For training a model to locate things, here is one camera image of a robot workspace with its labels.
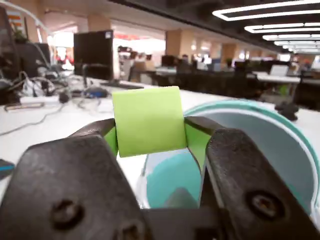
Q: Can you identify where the blue and black device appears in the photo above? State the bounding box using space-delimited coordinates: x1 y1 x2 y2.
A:
0 159 16 180

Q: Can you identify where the white office desk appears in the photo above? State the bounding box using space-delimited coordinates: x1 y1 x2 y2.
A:
252 71 304 85

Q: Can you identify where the blue computer mouse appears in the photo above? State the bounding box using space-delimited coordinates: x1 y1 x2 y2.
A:
83 86 109 100

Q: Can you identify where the black keyboard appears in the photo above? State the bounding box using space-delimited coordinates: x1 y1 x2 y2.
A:
99 80 145 91

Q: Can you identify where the green lego block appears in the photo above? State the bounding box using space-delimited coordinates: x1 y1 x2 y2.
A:
111 85 188 158

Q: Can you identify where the silver flat strip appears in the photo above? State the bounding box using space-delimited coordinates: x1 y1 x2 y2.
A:
3 101 46 112

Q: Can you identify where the black lumpy desk object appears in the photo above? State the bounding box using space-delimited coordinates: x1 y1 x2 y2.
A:
274 100 300 123

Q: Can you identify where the white cable tangle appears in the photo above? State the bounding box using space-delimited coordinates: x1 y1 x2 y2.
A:
14 70 76 98

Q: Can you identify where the white ceiling ring light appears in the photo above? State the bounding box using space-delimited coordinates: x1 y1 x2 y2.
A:
211 0 320 22
244 22 320 34

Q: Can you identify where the black desk partition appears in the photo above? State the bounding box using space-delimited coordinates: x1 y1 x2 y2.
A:
152 69 266 100

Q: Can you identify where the small black round object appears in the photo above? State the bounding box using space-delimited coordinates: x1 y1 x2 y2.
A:
58 91 72 104

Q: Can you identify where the teal whale-shaped bin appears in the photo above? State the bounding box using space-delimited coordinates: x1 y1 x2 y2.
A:
138 98 320 221

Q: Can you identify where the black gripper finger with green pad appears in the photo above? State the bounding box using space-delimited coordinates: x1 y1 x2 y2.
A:
0 118 154 240
184 116 320 240

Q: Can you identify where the black mesh office chair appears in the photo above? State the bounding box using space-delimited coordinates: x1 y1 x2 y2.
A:
0 6 21 106

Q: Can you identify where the black computer monitor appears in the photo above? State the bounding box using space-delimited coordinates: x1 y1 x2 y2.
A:
19 42 51 79
73 29 115 88

